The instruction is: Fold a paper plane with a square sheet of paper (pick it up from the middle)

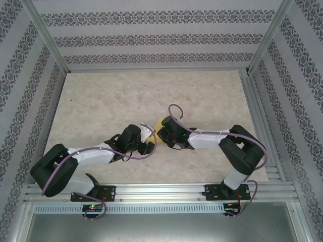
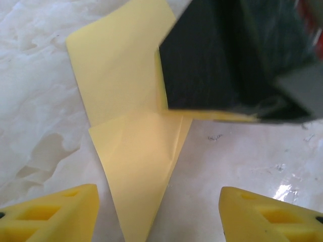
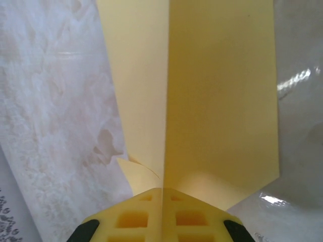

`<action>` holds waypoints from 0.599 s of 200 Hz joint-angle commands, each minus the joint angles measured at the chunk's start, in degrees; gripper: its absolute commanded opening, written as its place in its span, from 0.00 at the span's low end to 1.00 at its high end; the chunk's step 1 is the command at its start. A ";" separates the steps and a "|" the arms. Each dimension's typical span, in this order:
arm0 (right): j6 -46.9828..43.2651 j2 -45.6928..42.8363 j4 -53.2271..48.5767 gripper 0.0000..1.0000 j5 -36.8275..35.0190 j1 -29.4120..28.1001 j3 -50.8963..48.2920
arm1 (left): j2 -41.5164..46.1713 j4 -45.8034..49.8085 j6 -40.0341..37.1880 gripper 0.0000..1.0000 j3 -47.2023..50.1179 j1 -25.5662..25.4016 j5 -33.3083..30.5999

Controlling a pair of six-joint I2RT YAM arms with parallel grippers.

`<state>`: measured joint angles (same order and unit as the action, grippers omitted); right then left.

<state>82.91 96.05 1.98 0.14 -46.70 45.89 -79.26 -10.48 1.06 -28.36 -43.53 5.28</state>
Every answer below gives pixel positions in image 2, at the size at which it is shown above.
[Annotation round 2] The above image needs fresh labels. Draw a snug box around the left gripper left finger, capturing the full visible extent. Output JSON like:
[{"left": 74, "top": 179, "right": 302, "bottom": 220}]
[{"left": 0, "top": 184, "right": 99, "bottom": 242}]

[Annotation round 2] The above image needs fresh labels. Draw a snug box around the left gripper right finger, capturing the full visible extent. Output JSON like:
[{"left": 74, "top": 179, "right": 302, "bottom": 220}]
[{"left": 219, "top": 186, "right": 323, "bottom": 242}]

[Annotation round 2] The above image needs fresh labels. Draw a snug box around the yellow square paper sheet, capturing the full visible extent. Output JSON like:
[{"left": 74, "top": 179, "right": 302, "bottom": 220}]
[{"left": 65, "top": 0, "right": 258, "bottom": 242}]

